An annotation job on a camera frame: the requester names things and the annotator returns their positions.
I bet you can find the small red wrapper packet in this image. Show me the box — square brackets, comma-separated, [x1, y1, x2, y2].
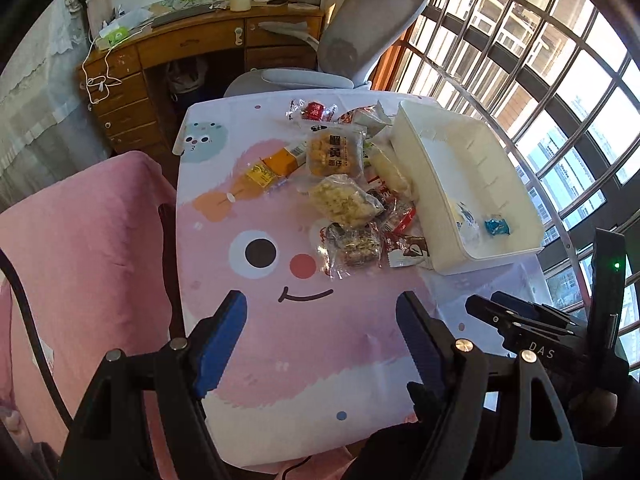
[383, 199, 418, 235]

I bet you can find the pale crispy clump packet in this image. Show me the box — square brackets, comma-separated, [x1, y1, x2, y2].
[309, 176, 385, 227]

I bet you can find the dark bag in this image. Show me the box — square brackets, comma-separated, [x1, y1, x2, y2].
[166, 57, 209, 106]

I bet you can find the metal window grille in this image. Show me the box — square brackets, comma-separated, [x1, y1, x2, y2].
[370, 0, 640, 381]

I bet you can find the blueberry print packet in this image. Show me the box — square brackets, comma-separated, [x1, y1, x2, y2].
[452, 201, 482, 248]

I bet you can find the small yellow packet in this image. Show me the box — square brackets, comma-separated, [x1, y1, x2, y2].
[246, 159, 281, 190]

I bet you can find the white red printed packet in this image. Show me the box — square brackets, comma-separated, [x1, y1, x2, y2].
[340, 102, 396, 133]

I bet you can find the red snack packet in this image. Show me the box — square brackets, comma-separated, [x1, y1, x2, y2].
[285, 99, 339, 122]

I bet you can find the brown snowflake packet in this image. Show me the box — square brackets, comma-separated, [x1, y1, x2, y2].
[389, 236, 431, 270]

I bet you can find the white plastic bin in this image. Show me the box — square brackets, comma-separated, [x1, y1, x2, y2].
[389, 100, 546, 276]

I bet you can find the white lace cloth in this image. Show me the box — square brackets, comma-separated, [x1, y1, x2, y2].
[0, 0, 113, 211]

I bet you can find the person's right forearm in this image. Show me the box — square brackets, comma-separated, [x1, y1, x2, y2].
[570, 365, 640, 448]

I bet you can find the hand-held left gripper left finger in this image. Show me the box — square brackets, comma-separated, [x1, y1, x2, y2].
[59, 290, 248, 480]

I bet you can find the red white cookie packet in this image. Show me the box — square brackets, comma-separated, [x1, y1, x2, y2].
[365, 177, 401, 204]

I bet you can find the dark keyboard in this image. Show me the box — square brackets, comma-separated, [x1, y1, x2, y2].
[150, 4, 214, 29]

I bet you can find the grey office chair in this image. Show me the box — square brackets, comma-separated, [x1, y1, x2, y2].
[223, 0, 430, 98]

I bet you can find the yolk bread packet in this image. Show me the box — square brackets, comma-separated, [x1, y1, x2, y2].
[306, 127, 368, 179]

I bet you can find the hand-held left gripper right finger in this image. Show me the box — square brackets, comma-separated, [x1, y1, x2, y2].
[395, 291, 583, 480]

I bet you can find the person's right hand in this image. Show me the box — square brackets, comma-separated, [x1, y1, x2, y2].
[569, 390, 622, 432]

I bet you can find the nut bar packet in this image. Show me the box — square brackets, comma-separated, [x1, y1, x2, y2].
[317, 221, 386, 278]

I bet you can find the orange snack packet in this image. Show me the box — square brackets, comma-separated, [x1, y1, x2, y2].
[262, 141, 308, 177]

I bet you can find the black cable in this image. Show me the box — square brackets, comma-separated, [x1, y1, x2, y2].
[0, 249, 76, 431]

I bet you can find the wooden desk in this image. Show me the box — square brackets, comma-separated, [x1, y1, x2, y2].
[77, 5, 326, 161]

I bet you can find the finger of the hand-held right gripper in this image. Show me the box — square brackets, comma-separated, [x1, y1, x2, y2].
[491, 290, 590, 335]
[465, 295, 557, 345]

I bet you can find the white charger cable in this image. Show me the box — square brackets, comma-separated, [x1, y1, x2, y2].
[82, 25, 125, 107]

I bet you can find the blue candy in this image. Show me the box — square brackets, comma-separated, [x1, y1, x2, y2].
[484, 214, 512, 237]

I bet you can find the long bread packet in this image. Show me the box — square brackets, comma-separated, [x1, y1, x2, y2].
[369, 142, 415, 198]

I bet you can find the green tissue box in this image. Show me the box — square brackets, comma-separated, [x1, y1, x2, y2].
[95, 27, 132, 52]

